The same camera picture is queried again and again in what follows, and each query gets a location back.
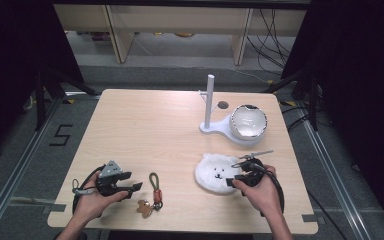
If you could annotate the white key stand with pole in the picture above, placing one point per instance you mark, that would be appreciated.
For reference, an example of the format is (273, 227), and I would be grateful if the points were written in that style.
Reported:
(209, 100)

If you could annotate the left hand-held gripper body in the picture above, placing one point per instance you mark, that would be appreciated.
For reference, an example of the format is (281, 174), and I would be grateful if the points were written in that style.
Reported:
(110, 170)

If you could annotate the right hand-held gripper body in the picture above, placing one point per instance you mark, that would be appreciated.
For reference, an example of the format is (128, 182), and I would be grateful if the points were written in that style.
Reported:
(254, 173)

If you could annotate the white plush bear pouch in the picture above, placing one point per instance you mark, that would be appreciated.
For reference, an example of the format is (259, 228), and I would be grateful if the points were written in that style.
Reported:
(213, 171)

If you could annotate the dark round table grommet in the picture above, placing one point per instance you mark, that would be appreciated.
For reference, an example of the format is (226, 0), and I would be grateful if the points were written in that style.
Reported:
(223, 105)

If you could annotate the light wooden shelf unit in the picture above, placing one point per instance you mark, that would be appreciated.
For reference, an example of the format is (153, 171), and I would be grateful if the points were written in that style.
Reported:
(180, 20)

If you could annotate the person's right hand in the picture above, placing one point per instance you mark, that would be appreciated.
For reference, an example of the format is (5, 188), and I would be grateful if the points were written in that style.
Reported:
(263, 195)

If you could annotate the grey tape strip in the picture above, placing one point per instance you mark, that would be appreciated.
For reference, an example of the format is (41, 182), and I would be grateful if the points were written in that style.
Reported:
(313, 218)
(55, 208)

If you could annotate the black metal stand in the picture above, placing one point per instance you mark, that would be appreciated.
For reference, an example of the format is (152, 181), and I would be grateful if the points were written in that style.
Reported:
(313, 100)
(40, 100)

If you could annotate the black curtain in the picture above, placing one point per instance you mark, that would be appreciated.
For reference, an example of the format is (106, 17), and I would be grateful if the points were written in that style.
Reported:
(16, 66)
(360, 83)

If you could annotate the person's left hand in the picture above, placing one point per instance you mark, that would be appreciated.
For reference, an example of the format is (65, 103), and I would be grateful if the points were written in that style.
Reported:
(93, 201)

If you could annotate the white bowl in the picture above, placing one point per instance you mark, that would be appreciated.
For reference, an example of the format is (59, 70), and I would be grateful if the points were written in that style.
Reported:
(248, 121)

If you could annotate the aluminium floor rail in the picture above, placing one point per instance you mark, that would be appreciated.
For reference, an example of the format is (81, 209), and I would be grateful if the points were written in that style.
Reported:
(13, 173)
(333, 170)

